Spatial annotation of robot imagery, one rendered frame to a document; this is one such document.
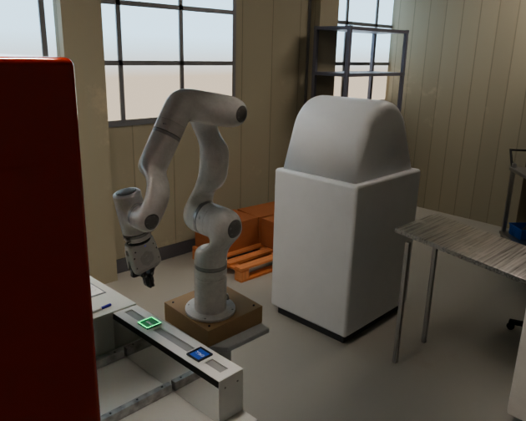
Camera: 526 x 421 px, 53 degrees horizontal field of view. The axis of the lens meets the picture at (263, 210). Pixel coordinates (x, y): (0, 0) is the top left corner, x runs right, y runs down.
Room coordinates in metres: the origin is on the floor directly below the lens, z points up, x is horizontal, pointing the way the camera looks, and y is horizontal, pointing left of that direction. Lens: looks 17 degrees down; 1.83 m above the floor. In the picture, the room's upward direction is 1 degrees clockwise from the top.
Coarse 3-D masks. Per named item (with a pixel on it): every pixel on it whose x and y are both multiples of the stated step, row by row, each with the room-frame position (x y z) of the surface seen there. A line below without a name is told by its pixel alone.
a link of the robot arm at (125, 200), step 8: (120, 192) 1.52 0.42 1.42; (128, 192) 1.51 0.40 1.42; (136, 192) 1.51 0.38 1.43; (120, 200) 1.49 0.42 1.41; (128, 200) 1.49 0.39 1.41; (136, 200) 1.50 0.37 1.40; (120, 208) 1.49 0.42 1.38; (128, 208) 1.49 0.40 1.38; (120, 216) 1.50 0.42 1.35; (128, 216) 1.48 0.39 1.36; (120, 224) 1.51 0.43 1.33; (128, 224) 1.49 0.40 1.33; (128, 232) 1.50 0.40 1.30; (136, 232) 1.50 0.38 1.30; (144, 232) 1.52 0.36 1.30
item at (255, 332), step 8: (176, 328) 1.79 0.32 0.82; (256, 328) 1.81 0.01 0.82; (264, 328) 1.81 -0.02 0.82; (232, 336) 1.75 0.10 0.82; (240, 336) 1.75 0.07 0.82; (248, 336) 1.75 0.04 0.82; (256, 336) 1.77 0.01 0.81; (216, 344) 1.68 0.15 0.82; (224, 344) 1.69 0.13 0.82; (232, 344) 1.69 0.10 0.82; (240, 344) 1.71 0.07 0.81; (216, 352) 1.74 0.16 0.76; (224, 352) 1.67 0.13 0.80
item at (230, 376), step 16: (128, 320) 1.59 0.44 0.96; (160, 320) 1.60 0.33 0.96; (160, 336) 1.49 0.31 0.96; (176, 336) 1.50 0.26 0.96; (176, 352) 1.40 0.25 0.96; (208, 368) 1.32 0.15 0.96; (224, 368) 1.33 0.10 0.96; (240, 368) 1.32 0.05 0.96; (224, 384) 1.27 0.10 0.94; (240, 384) 1.32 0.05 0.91; (224, 400) 1.27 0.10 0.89; (240, 400) 1.32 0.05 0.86; (224, 416) 1.27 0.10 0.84
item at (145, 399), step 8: (168, 384) 1.40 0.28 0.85; (152, 392) 1.36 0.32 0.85; (160, 392) 1.37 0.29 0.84; (168, 392) 1.39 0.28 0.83; (136, 400) 1.32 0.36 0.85; (144, 400) 1.33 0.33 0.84; (152, 400) 1.35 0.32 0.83; (120, 408) 1.28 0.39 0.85; (128, 408) 1.29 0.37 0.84; (136, 408) 1.31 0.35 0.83; (104, 416) 1.24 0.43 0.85; (112, 416) 1.25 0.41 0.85; (120, 416) 1.27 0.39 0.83
